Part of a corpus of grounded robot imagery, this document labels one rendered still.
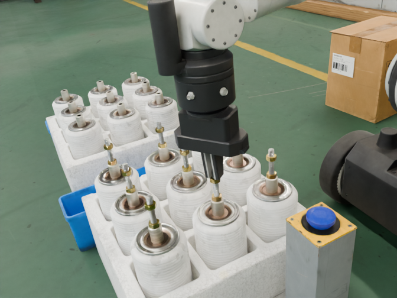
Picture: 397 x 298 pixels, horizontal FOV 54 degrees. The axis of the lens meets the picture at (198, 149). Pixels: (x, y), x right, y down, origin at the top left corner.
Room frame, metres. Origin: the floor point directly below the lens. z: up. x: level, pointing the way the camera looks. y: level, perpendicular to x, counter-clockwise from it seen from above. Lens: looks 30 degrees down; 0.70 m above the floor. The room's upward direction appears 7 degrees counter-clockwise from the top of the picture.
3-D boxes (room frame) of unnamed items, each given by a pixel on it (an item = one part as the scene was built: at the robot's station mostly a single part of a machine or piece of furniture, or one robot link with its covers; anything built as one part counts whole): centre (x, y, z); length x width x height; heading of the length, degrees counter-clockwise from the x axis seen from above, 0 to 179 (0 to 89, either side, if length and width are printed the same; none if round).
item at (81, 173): (1.15, 0.25, 0.09); 0.39 x 0.39 x 0.18; 23
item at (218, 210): (0.55, -0.02, 0.26); 0.02 x 0.02 x 0.03
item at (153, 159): (0.77, 0.08, 0.25); 0.08 x 0.08 x 0.01
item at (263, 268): (0.66, 0.03, 0.09); 0.39 x 0.39 x 0.18; 24
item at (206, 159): (0.56, -0.01, 0.36); 0.03 x 0.02 x 0.06; 149
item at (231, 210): (0.55, -0.02, 0.25); 0.08 x 0.08 x 0.01
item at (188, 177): (0.66, 0.03, 0.26); 0.02 x 0.02 x 0.03
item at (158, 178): (0.77, 0.08, 0.16); 0.10 x 0.10 x 0.18
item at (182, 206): (0.66, 0.03, 0.16); 0.10 x 0.10 x 0.18
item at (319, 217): (0.42, -0.16, 0.32); 0.04 x 0.04 x 0.02
